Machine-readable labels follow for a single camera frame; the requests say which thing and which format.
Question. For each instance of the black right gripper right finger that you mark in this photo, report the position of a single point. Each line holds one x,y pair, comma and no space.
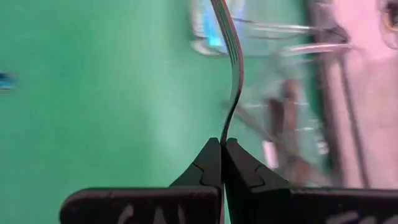
245,171

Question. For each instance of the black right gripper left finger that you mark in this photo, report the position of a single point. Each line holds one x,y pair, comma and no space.
205,171

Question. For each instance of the green table mat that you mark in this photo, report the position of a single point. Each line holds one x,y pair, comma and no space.
93,109

